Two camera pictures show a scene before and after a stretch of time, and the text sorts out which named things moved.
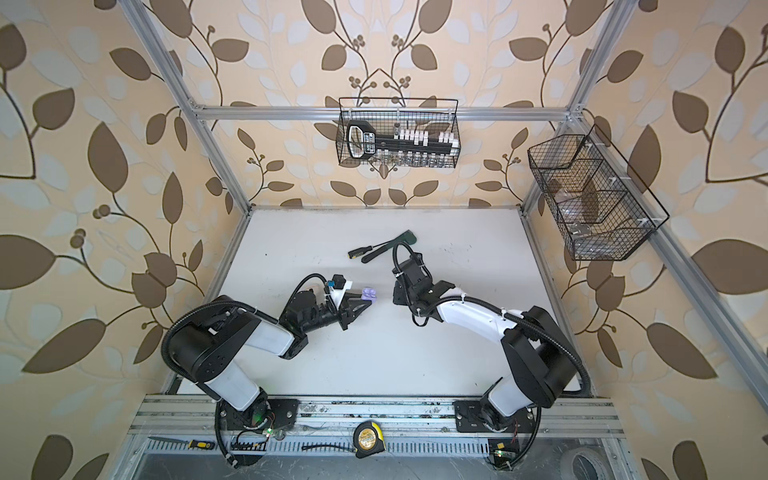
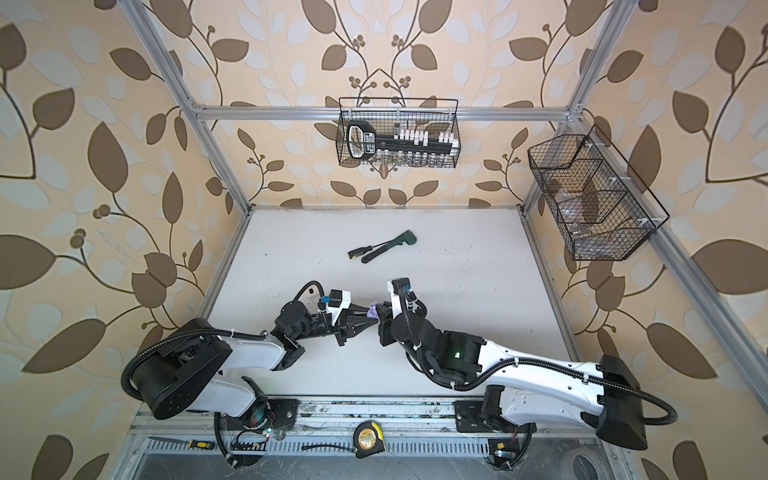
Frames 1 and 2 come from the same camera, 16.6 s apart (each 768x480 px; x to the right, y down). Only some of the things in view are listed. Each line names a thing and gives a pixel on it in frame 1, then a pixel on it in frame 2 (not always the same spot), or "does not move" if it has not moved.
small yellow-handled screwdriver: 192,444 does not move
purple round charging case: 369,294 → 372,313
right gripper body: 400,297 → 387,335
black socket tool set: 364,142 does not move
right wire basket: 605,212 does not move
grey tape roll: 603,470 does not move
